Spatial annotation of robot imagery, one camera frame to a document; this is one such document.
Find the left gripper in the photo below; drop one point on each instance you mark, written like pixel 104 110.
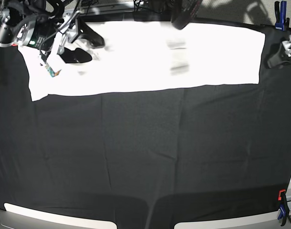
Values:
pixel 280 58

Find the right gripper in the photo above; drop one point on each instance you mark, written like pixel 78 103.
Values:
pixel 41 35

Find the white t-shirt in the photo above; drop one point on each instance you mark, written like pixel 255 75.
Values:
pixel 152 56

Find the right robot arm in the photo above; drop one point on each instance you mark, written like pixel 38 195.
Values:
pixel 15 13

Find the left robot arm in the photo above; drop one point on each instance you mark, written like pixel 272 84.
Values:
pixel 282 48

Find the blue clamp top right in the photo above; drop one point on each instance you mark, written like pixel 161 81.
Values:
pixel 282 22

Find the black table cloth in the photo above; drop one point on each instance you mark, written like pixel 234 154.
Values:
pixel 149 159

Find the blue red clamp bottom right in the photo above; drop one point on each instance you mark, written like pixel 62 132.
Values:
pixel 283 207

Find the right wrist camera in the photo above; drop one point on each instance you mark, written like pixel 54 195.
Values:
pixel 51 69

